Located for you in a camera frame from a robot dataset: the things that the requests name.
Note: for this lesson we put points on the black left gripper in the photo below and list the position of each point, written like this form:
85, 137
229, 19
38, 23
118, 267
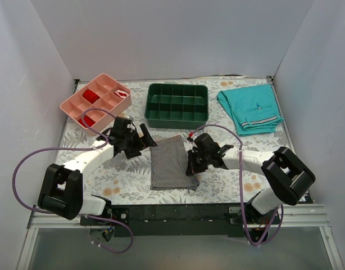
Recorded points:
136, 144

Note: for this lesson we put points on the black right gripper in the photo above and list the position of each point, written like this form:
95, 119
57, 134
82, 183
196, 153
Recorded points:
195, 161

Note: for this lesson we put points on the grey striped underwear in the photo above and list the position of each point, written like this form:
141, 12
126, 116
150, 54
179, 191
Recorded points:
169, 162

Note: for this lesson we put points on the teal shorts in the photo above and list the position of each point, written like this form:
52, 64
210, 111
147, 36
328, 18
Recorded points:
254, 109

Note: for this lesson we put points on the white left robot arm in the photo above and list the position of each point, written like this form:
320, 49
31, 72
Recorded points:
62, 188

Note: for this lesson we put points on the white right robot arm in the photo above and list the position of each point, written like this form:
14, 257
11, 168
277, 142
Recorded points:
289, 178

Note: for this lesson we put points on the floral table cloth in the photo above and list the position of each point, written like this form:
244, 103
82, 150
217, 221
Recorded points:
127, 182

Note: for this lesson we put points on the red white rolled cloth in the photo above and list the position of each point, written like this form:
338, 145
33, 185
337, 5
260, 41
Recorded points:
121, 93

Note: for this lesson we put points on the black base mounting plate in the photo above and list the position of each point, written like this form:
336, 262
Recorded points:
179, 219

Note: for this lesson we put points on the red rolled cloth lower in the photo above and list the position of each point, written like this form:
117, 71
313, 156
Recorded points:
86, 121

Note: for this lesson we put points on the green divided storage box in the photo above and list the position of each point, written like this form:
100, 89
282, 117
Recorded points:
177, 106

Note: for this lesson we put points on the pink divided storage box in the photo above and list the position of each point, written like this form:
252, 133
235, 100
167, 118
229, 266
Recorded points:
88, 107

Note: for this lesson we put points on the red rolled cloth upper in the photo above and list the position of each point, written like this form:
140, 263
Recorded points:
90, 96

